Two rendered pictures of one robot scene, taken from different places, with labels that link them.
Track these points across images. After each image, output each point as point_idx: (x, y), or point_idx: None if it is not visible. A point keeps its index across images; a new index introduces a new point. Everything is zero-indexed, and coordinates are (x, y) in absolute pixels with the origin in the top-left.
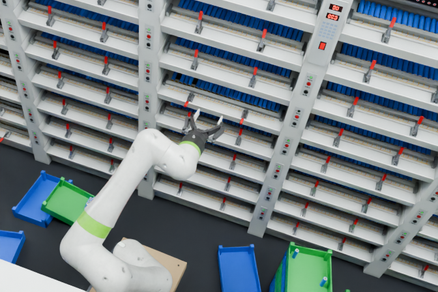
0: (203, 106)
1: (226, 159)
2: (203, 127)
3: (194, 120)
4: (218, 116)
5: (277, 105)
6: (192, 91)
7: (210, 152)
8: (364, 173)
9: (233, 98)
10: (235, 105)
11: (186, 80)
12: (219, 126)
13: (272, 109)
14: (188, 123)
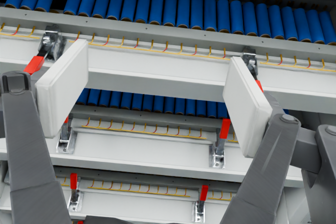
0: (101, 69)
1: (180, 198)
2: (112, 137)
3: (52, 117)
4: (148, 101)
5: (329, 27)
6: (55, 25)
7: (140, 191)
8: None
9: (195, 26)
10: (208, 46)
11: None
12: (298, 128)
13: (320, 40)
14: (68, 135)
